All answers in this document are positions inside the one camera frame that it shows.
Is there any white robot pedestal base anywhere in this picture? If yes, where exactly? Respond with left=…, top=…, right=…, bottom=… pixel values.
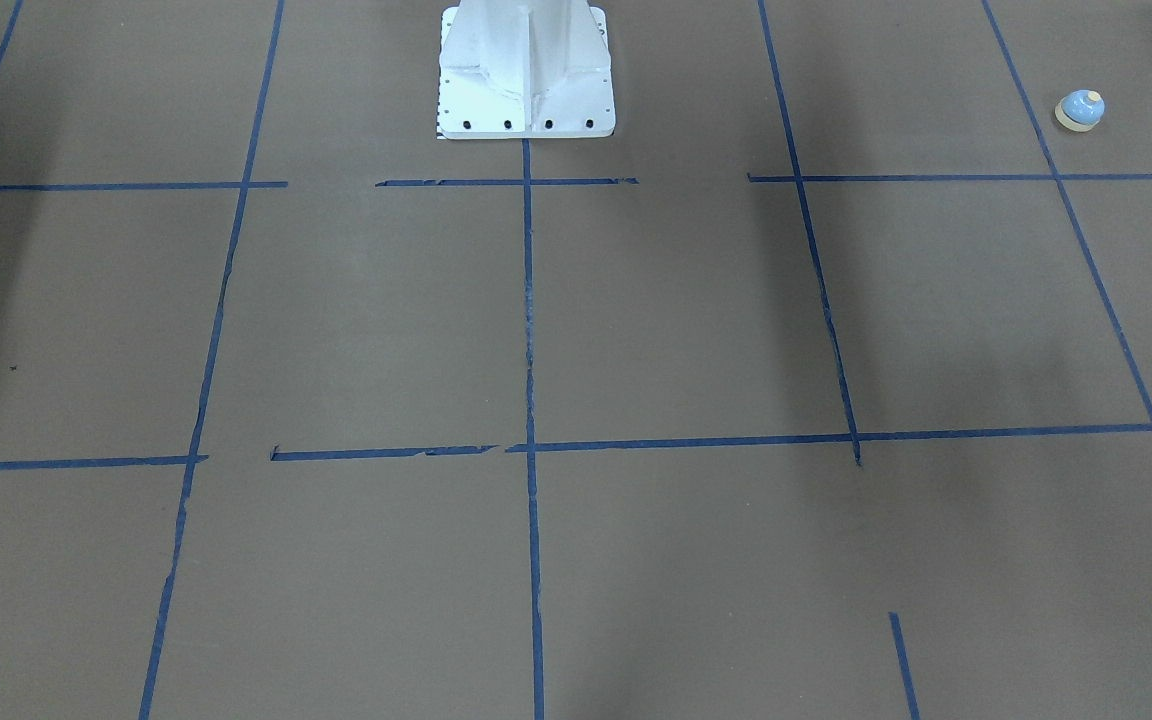
left=435, top=1, right=617, bottom=141

